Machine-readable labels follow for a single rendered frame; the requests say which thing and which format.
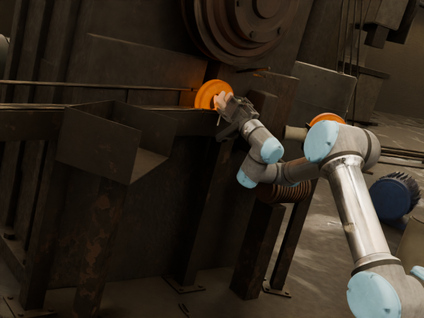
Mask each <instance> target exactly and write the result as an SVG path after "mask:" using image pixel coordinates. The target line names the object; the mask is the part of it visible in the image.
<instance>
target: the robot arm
mask: <svg viewBox="0 0 424 318"><path fill-rule="evenodd" d="M248 102H249V103H250V104H249V103H248ZM214 104H215V109H216V111H217V112H218V113H219V114H220V115H221V116H222V117H223V118H224V119H225V120H226V121H227V122H231V124H232V125H231V126H229V127H227V128H226V129H224V130H223V131H222V132H220V133H218V134H217V135H216V136H215V138H216V141H217V142H222V143H226V142H228V141H229V140H231V139H232V138H234V137H235V136H237V135H239V134H241V135H242V137H243V138H244V139H245V140H246V141H247V142H248V143H249V144H250V146H251V149H250V151H249V152H248V154H247V156H246V158H245V160H244V162H243V164H242V166H240V169H239V171H238V174H237V180H238V182H239V183H240V184H241V185H243V186H244V187H247V188H253V187H255V186H256V185H257V184H258V182H263V183H267V184H276V185H280V186H285V187H296V186H297V185H298V184H299V183H300V182H303V181H306V180H311V179H316V178H319V177H322V178H323V179H326V180H328V181H329V185H330V188H331V191H332V194H333V198H334V201H335V203H336V207H337V210H338V213H339V217H340V220H341V223H342V226H343V230H344V233H345V235H346V239H347V242H348V245H349V248H350V252H351V255H352V258H353V262H354V264H355V266H354V267H353V269H352V270H351V279H350V281H349V283H348V288H349V290H347V291H346V295H347V300H348V305H349V307H350V309H351V311H352V313H353V314H354V316H355V317H356V318H424V268H423V267H421V266H414V267H413V268H412V270H410V275H406V274H405V272H404V269H403V266H402V264H401V261H400V259H398V258H396V257H394V256H392V255H391V253H390V250H389V248H388V245H387V242H386V238H385V237H384V233H383V231H382V228H381V225H380V222H379V219H378V217H377V213H376V211H375V208H374V205H373V202H372V200H371V197H370V194H369V192H368V189H367V185H366V183H365V180H364V178H363V174H362V172H363V171H366V170H369V169H371V168H372V167H373V166H374V165H376V163H377V162H378V161H379V158H380V154H381V147H380V143H379V140H378V139H377V137H376V136H375V135H374V134H373V133H372V132H370V131H368V130H366V129H362V128H358V127H353V126H349V125H346V124H341V123H338V122H336V121H327V120H323V121H319V122H317V123H315V124H314V125H313V126H312V127H311V128H310V130H309V132H308V133H307V137H306V138H305V142H304V147H303V150H304V155H305V157H303V158H299V159H296V160H292V161H290V162H285V163H278V162H277V161H278V160H279V159H280V158H281V157H282V156H283V153H284V149H283V147H282V145H281V143H280V142H279V141H278V140H277V139H276V138H275V137H274V136H273V135H272V134H271V133H270V132H269V131H268V130H267V129H266V128H265V127H264V126H263V125H262V124H261V123H260V122H259V121H258V120H257V119H258V117H259V114H258V113H257V112H256V111H255V110H254V108H253V104H252V103H251V102H250V101H249V100H248V99H247V98H246V97H245V98H243V97H239V96H234V95H233V93H232V92H229V93H228V94H227V95H226V96H225V92H224V91H222V92H221V93H220V94H219V95H218V96H217V95H214Z"/></svg>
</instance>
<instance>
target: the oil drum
mask: <svg viewBox="0 0 424 318"><path fill-rule="evenodd" d="M291 76H292V77H294V78H298V79H299V80H300V82H299V85H298V89H297V92H296V95H295V99H294V102H293V105H292V108H291V112H290V116H289V118H288V122H287V126H290V127H298V128H305V124H306V123H308V124H310V123H311V121H312V120H313V119H314V118H315V117H317V116H318V115H320V114H323V113H332V114H336V115H338V116H339V117H340V118H342V119H343V120H344V119H345V116H346V113H347V112H348V107H349V104H350V101H351V98H352V95H353V92H354V89H355V86H356V82H357V78H356V77H354V76H350V75H347V74H344V73H342V72H339V71H338V72H337V71H333V70H330V69H326V68H322V67H319V66H315V65H311V64H307V63H304V62H299V61H295V64H294V67H293V71H292V73H291ZM281 145H282V147H283V149H284V153H283V156H282V157H281V158H280V159H282V160H283V161H284V162H290V161H292V160H296V159H299V158H303V157H305V155H304V152H303V151H302V150H301V145H302V143H301V142H299V141H290V140H286V141H285V140H282V141H281Z"/></svg>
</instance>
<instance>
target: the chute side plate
mask: <svg viewBox="0 0 424 318"><path fill-rule="evenodd" d="M152 112H155V113H157V114H161V115H165V116H167V117H171V118H173V119H177V120H179V123H178V126H177V130H176V133H175V136H212V137H215V136H216V135H217V134H218V133H220V132H222V131H223V130H224V129H226V128H227V127H229V126H231V125H232V124H231V122H227V121H226V120H225V119H224V118H223V117H222V116H221V117H220V121H219V124H218V126H217V123H218V119H219V116H220V114H217V113H211V112H169V111H152ZM63 115H64V111H56V110H0V141H36V140H57V139H58V137H59V131H60V130H61V124H62V118H63Z"/></svg>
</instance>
